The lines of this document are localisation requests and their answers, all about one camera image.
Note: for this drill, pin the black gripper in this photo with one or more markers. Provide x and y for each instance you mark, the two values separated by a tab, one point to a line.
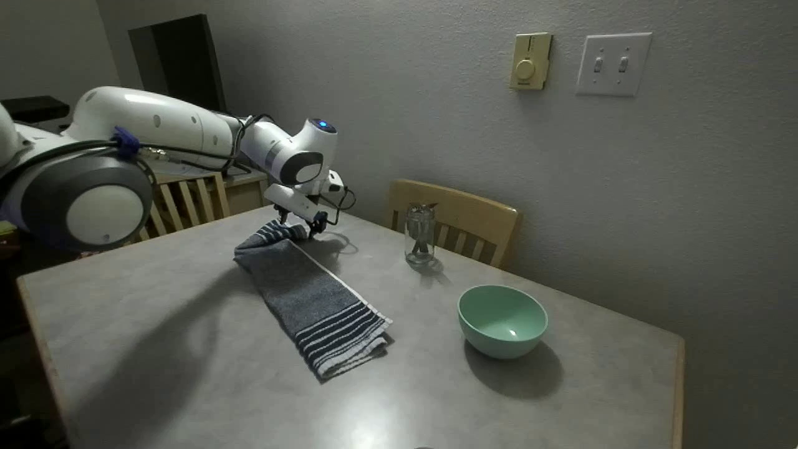
292	227

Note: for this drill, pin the blue striped towel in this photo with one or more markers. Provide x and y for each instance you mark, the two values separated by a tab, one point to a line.
316	307

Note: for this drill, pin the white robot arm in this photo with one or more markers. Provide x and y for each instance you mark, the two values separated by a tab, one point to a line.
150	121

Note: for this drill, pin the wooden chair with slatted back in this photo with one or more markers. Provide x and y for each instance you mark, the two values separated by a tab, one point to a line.
187	202

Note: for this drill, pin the wooden chair with solid backrest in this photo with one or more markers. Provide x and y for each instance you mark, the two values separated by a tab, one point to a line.
483	216

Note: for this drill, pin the black flat panel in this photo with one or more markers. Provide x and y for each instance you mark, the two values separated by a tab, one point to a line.
179	57

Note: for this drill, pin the mint green bowl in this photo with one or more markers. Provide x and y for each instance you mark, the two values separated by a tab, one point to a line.
502	321

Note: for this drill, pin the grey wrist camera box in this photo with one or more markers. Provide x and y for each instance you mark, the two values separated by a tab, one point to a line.
295	202

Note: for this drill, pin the yellowed wall thermostat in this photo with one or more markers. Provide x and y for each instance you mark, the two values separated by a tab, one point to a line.
530	62

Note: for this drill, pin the white double light switch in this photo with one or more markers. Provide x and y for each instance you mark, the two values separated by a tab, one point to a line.
611	65

